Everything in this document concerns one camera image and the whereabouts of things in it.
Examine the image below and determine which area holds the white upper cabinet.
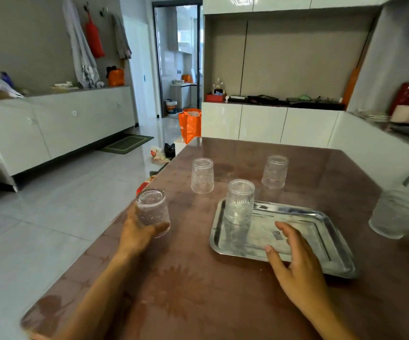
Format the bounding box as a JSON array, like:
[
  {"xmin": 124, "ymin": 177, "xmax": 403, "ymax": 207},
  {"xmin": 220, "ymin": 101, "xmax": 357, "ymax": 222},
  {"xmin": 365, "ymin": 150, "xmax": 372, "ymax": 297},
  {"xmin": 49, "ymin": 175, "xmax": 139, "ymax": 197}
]
[{"xmin": 202, "ymin": 0, "xmax": 396, "ymax": 15}]

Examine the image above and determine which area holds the stainless steel tray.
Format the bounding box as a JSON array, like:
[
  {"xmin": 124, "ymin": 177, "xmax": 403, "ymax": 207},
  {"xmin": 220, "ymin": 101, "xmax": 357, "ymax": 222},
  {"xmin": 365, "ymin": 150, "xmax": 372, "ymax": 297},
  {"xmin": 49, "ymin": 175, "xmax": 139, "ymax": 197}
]
[{"xmin": 210, "ymin": 198, "xmax": 358, "ymax": 280}]

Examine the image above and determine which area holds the dark grey cloth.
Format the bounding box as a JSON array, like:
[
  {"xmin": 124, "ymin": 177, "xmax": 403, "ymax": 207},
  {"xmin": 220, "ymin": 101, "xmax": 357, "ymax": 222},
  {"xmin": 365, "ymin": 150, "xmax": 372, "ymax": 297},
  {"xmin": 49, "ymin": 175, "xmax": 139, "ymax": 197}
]
[{"xmin": 149, "ymin": 162, "xmax": 169, "ymax": 177}]

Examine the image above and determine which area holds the grey hanging garment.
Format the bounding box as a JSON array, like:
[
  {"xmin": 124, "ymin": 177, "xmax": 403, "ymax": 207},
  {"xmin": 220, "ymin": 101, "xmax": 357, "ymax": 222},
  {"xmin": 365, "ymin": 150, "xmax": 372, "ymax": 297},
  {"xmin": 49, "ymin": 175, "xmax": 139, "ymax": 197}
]
[{"xmin": 111, "ymin": 12, "xmax": 133, "ymax": 60}]

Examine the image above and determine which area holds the white hanging robe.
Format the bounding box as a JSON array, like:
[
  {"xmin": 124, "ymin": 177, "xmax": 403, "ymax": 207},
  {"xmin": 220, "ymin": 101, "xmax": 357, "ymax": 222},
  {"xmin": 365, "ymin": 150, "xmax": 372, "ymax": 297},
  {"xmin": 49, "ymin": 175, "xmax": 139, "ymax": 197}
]
[{"xmin": 62, "ymin": 0, "xmax": 105, "ymax": 89}]

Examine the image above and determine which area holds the person's left forearm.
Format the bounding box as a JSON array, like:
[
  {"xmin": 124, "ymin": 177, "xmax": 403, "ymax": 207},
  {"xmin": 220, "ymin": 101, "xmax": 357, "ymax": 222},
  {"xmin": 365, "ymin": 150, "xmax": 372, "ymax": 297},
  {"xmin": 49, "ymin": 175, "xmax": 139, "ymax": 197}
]
[{"xmin": 54, "ymin": 249, "xmax": 136, "ymax": 340}]

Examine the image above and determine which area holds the brown patterned table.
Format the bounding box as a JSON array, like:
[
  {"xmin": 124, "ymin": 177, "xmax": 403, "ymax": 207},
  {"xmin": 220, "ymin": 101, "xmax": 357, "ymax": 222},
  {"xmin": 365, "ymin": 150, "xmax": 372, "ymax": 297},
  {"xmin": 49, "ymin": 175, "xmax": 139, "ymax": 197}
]
[{"xmin": 19, "ymin": 136, "xmax": 409, "ymax": 340}]

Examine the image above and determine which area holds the white red crumpled plastic bag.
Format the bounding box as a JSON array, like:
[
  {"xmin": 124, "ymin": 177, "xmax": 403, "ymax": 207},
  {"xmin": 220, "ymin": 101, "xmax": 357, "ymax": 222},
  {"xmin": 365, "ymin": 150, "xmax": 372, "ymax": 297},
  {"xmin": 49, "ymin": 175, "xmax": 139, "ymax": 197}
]
[{"xmin": 150, "ymin": 145, "xmax": 171, "ymax": 163}]

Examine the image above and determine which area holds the white mug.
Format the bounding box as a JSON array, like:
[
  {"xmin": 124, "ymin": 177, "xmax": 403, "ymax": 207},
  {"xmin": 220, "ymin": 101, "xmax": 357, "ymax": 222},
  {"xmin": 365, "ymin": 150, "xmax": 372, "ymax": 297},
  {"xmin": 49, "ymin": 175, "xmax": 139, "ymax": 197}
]
[{"xmin": 390, "ymin": 104, "xmax": 409, "ymax": 123}]

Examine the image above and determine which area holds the black flat tray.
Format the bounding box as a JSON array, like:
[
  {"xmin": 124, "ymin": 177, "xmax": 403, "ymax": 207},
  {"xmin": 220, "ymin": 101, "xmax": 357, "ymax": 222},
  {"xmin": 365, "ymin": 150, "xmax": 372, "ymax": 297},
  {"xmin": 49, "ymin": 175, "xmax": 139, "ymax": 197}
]
[{"xmin": 286, "ymin": 97, "xmax": 346, "ymax": 111}]

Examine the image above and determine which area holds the grey kitchen cabinet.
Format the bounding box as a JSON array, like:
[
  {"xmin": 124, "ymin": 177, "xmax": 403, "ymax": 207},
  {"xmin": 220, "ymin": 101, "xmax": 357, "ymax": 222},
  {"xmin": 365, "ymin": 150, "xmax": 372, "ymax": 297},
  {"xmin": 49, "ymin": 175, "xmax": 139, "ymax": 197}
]
[{"xmin": 170, "ymin": 82, "xmax": 198, "ymax": 110}]

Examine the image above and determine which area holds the person's right hand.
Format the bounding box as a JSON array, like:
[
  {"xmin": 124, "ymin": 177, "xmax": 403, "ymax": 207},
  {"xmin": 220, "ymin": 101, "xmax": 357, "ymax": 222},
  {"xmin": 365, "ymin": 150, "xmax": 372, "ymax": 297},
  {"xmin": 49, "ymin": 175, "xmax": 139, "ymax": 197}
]
[{"xmin": 263, "ymin": 221, "xmax": 332, "ymax": 319}]

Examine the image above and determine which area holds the green doormat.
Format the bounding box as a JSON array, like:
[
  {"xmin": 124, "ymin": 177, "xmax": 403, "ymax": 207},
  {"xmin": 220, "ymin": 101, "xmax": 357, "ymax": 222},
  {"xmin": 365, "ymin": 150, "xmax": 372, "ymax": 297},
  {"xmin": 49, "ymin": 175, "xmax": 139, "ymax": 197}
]
[{"xmin": 98, "ymin": 134, "xmax": 154, "ymax": 155}]

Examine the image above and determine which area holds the white paper stack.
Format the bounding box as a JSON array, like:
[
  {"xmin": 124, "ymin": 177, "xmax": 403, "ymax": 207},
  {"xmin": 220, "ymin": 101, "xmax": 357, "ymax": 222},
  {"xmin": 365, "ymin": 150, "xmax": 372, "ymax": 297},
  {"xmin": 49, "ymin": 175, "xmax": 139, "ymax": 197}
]
[{"xmin": 358, "ymin": 109, "xmax": 391, "ymax": 123}]

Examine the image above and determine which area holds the red packet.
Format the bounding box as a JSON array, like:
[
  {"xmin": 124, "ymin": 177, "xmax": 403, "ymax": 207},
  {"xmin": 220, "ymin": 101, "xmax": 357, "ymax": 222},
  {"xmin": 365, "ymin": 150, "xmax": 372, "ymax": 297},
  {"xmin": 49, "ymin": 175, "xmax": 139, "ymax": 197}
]
[{"xmin": 136, "ymin": 175, "xmax": 157, "ymax": 196}]

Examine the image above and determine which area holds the person's right forearm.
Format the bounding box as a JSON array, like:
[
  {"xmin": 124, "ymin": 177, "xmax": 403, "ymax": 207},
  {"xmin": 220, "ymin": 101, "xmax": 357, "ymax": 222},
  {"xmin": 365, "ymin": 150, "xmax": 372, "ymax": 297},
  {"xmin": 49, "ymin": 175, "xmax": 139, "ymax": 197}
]
[{"xmin": 305, "ymin": 300, "xmax": 359, "ymax": 340}]

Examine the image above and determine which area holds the orange bag with black top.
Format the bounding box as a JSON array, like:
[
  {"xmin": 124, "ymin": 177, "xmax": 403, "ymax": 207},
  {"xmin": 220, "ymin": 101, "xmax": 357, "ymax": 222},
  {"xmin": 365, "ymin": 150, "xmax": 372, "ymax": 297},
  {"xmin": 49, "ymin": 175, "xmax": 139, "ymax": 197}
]
[{"xmin": 106, "ymin": 65, "xmax": 126, "ymax": 87}]

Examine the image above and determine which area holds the clear ribbed glass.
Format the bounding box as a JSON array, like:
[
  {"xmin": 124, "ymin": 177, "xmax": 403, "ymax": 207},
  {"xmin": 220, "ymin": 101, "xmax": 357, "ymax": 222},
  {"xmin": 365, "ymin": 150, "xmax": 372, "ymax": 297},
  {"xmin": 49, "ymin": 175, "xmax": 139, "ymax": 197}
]
[
  {"xmin": 224, "ymin": 178, "xmax": 256, "ymax": 226},
  {"xmin": 190, "ymin": 157, "xmax": 215, "ymax": 195},
  {"xmin": 136, "ymin": 188, "xmax": 171, "ymax": 239},
  {"xmin": 261, "ymin": 154, "xmax": 290, "ymax": 190},
  {"xmin": 368, "ymin": 190, "xmax": 409, "ymax": 240}
]

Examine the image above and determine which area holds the white side counter unit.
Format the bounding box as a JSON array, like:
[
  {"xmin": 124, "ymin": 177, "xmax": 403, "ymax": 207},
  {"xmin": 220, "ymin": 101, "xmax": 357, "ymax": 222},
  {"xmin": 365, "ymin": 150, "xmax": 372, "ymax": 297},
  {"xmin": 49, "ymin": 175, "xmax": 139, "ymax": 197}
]
[{"xmin": 327, "ymin": 111, "xmax": 409, "ymax": 223}]

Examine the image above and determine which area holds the white door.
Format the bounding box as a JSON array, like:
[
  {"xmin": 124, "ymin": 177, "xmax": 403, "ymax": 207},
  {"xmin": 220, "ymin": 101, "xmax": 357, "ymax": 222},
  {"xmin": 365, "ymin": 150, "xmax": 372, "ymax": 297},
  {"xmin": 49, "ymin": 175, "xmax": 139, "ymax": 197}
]
[{"xmin": 123, "ymin": 16, "xmax": 157, "ymax": 119}]

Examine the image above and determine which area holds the white glossy base cabinet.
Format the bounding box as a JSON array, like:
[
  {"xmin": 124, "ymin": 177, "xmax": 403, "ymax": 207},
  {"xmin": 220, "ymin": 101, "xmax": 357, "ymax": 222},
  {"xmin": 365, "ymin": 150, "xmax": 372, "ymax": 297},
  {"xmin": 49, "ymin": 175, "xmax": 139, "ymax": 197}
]
[{"xmin": 201, "ymin": 101, "xmax": 341, "ymax": 149}]

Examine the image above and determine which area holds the orange tall box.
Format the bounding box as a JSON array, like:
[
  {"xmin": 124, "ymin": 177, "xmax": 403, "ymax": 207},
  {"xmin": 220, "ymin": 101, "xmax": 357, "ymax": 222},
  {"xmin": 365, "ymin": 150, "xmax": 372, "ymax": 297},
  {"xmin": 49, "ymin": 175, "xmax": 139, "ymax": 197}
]
[{"xmin": 341, "ymin": 67, "xmax": 362, "ymax": 107}]

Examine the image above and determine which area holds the orange shopping bag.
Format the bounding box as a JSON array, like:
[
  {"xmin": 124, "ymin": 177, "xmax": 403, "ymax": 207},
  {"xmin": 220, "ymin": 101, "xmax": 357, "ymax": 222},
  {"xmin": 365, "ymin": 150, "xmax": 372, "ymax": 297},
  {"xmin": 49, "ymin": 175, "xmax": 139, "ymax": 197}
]
[{"xmin": 178, "ymin": 108, "xmax": 202, "ymax": 145}]

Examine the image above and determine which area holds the person's left hand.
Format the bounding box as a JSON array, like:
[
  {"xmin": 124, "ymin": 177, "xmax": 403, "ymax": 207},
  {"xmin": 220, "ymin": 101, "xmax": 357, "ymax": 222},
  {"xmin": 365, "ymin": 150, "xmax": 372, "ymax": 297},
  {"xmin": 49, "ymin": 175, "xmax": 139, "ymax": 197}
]
[{"xmin": 116, "ymin": 201, "xmax": 171, "ymax": 259}]

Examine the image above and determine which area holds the red hanging bag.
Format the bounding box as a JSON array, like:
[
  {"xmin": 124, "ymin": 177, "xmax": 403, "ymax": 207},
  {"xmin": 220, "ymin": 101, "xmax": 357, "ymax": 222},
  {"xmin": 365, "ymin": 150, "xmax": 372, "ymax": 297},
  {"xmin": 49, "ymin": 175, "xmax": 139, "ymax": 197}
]
[{"xmin": 85, "ymin": 10, "xmax": 106, "ymax": 60}]

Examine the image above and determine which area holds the white dish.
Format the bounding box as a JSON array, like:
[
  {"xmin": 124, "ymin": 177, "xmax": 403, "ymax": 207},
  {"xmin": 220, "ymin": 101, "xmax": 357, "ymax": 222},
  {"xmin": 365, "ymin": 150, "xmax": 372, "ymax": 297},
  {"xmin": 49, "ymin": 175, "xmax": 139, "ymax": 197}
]
[{"xmin": 50, "ymin": 81, "xmax": 79, "ymax": 91}]

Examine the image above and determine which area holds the black pouch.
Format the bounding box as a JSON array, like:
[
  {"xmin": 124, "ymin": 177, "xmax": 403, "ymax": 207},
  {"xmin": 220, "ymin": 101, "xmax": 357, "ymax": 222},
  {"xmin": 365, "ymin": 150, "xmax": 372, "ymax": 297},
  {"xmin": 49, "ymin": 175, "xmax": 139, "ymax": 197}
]
[{"xmin": 246, "ymin": 94, "xmax": 284, "ymax": 106}]

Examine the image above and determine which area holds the white sideboard cabinet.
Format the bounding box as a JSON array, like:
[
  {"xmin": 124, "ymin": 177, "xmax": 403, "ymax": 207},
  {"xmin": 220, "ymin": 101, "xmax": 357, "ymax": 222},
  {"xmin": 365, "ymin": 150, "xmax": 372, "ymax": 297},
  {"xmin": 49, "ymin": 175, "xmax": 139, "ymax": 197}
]
[{"xmin": 0, "ymin": 85, "xmax": 136, "ymax": 192}]

